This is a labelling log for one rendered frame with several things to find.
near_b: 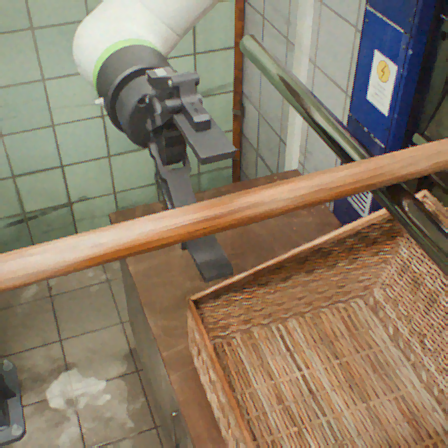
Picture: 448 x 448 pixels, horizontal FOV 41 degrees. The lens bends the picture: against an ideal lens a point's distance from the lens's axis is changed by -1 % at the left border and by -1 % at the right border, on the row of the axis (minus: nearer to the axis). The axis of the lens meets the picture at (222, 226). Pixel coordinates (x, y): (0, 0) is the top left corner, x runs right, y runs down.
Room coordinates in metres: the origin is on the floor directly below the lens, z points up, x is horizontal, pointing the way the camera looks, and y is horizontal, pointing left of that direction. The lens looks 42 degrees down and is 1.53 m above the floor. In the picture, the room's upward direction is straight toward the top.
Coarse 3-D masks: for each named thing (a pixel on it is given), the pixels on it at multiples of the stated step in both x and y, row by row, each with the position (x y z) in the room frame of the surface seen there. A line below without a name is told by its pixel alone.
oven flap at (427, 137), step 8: (440, 104) 0.91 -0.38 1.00; (440, 112) 0.90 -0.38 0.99; (432, 120) 0.90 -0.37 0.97; (440, 120) 0.89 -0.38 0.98; (432, 128) 0.89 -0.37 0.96; (440, 128) 0.88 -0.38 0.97; (416, 136) 0.89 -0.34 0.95; (424, 136) 0.88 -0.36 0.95; (432, 136) 0.88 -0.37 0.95; (440, 136) 0.87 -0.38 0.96
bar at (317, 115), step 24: (240, 48) 0.80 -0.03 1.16; (264, 48) 0.76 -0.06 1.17; (264, 72) 0.72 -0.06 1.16; (288, 72) 0.69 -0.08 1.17; (288, 96) 0.65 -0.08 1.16; (312, 96) 0.63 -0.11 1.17; (312, 120) 0.59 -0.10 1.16; (336, 120) 0.58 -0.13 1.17; (336, 144) 0.54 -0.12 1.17; (360, 144) 0.53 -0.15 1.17; (384, 192) 0.45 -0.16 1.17; (408, 192) 0.45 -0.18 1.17; (408, 216) 0.42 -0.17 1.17; (432, 216) 0.41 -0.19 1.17; (432, 240) 0.38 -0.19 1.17
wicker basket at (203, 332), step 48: (336, 240) 0.79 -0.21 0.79; (384, 240) 0.83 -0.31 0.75; (240, 288) 0.73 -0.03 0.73; (288, 288) 0.76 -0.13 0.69; (336, 288) 0.80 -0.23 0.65; (384, 288) 0.81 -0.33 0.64; (432, 288) 0.73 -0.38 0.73; (192, 336) 0.69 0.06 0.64; (240, 336) 0.73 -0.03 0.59; (288, 336) 0.73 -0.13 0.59; (336, 336) 0.73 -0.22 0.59; (384, 336) 0.73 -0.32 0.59; (432, 336) 0.67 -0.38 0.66; (240, 384) 0.62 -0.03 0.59; (288, 384) 0.62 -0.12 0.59; (336, 384) 0.62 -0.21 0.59; (384, 384) 0.62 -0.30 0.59; (432, 384) 0.61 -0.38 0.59; (240, 432) 0.45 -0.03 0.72; (288, 432) 0.52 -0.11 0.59; (336, 432) 0.52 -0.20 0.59; (384, 432) 0.52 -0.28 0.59; (432, 432) 0.52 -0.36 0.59
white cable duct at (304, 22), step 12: (300, 0) 1.39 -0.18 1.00; (312, 0) 1.36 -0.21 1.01; (300, 12) 1.38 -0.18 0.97; (312, 12) 1.36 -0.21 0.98; (300, 24) 1.38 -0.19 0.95; (312, 24) 1.36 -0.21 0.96; (300, 36) 1.37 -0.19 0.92; (300, 48) 1.37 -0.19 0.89; (300, 60) 1.36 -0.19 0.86; (300, 72) 1.36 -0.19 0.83; (300, 120) 1.35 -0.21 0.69; (288, 132) 1.39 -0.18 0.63; (300, 132) 1.36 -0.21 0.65; (288, 144) 1.38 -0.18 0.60; (288, 156) 1.38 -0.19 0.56; (288, 168) 1.37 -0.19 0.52
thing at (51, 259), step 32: (384, 160) 0.45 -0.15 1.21; (416, 160) 0.46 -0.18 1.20; (256, 192) 0.41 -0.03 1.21; (288, 192) 0.41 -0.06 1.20; (320, 192) 0.42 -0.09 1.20; (352, 192) 0.43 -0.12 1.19; (128, 224) 0.37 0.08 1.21; (160, 224) 0.37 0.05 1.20; (192, 224) 0.37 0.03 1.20; (224, 224) 0.38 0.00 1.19; (0, 256) 0.33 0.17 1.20; (32, 256) 0.33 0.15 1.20; (64, 256) 0.33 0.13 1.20; (96, 256) 0.34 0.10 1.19; (128, 256) 0.35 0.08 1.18; (0, 288) 0.31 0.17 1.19
